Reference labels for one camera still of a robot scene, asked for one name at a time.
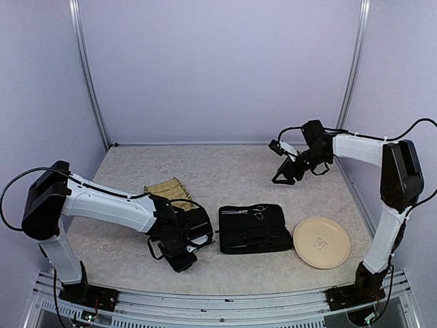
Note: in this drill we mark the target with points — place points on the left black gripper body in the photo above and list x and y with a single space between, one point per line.
171 252

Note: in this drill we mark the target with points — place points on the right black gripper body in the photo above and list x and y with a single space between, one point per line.
315 159

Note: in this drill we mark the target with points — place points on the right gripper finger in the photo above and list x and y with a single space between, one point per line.
284 169
283 181

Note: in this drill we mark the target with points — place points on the silver thinning scissors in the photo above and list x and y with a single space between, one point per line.
256 211

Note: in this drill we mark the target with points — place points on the black zippered tool case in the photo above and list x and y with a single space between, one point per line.
244 234

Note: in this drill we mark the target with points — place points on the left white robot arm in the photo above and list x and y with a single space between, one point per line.
59 193

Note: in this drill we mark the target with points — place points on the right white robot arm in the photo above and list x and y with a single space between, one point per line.
401 178

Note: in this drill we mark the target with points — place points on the woven bamboo tray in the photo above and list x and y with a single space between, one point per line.
176 194

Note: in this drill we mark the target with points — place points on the beige round plate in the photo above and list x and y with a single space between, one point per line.
321 242

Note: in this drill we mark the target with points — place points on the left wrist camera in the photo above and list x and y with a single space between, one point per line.
199 243

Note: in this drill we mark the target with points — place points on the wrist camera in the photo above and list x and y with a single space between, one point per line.
199 243
282 148

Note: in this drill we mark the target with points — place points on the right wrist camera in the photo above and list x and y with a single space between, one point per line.
282 148

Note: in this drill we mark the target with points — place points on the right aluminium frame post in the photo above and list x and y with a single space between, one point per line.
357 53

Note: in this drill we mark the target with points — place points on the aluminium frame post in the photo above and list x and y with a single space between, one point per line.
357 53
75 16

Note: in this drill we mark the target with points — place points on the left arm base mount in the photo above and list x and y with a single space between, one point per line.
91 296

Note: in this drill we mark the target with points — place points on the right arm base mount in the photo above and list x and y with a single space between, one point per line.
366 288

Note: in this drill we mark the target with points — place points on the front aluminium rail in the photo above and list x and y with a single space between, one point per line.
307 308

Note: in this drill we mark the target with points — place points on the left aluminium frame post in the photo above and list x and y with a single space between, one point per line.
75 16

